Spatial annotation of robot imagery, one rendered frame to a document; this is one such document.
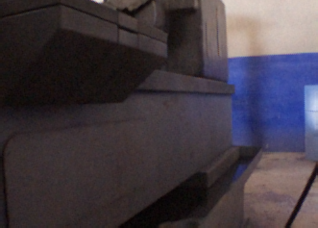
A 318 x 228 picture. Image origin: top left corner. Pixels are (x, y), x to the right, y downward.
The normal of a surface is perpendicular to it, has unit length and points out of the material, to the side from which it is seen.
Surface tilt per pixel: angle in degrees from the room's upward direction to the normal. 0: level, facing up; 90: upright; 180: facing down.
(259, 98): 90
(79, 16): 90
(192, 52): 90
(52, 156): 90
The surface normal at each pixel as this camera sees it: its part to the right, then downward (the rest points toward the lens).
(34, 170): 0.92, -0.02
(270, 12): -0.39, 0.03
